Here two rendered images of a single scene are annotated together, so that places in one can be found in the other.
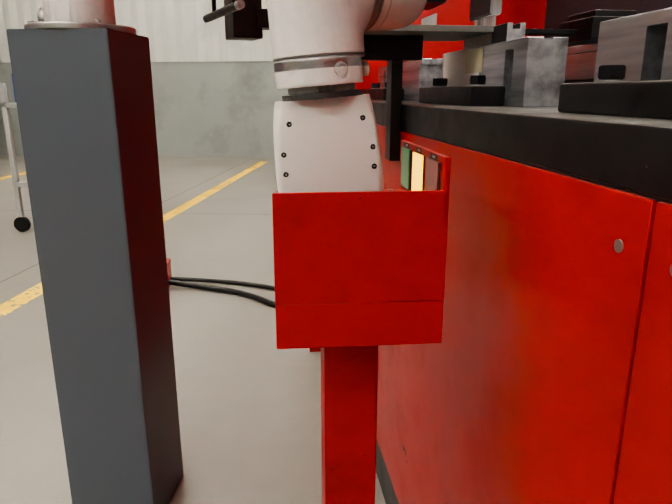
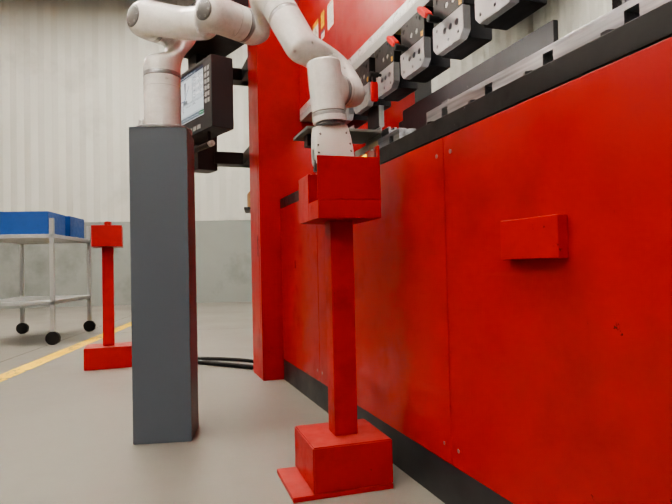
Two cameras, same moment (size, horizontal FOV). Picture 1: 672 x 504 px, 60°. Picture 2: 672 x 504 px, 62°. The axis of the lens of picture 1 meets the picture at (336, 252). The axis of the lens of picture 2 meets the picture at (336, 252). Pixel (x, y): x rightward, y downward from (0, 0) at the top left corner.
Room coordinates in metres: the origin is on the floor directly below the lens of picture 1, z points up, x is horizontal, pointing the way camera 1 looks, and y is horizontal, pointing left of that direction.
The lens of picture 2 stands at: (-0.80, 0.29, 0.55)
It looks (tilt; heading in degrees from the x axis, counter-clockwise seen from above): 1 degrees up; 348
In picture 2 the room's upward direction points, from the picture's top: 1 degrees counter-clockwise
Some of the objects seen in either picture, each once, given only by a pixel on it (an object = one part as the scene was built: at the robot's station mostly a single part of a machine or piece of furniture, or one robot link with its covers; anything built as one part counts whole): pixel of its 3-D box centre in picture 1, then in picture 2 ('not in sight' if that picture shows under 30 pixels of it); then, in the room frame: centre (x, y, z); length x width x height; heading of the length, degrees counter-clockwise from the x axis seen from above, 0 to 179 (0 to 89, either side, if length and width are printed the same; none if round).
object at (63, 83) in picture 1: (110, 291); (165, 283); (1.14, 0.47, 0.50); 0.18 x 0.18 x 1.00; 85
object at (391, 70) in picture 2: not in sight; (395, 69); (0.93, -0.28, 1.18); 0.15 x 0.09 x 0.17; 7
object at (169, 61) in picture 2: not in sight; (170, 45); (1.16, 0.44, 1.30); 0.19 x 0.12 x 0.24; 127
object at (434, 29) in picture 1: (402, 33); (336, 135); (1.09, -0.12, 1.00); 0.26 x 0.18 x 0.01; 97
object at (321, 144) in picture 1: (326, 143); (331, 144); (0.56, 0.01, 0.85); 0.10 x 0.07 x 0.11; 95
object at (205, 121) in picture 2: not in sight; (203, 102); (2.22, 0.36, 1.42); 0.45 x 0.12 x 0.36; 26
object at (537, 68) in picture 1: (492, 76); (382, 155); (1.05, -0.27, 0.92); 0.39 x 0.06 x 0.10; 7
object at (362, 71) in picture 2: not in sight; (371, 88); (1.13, -0.26, 1.18); 0.15 x 0.09 x 0.17; 7
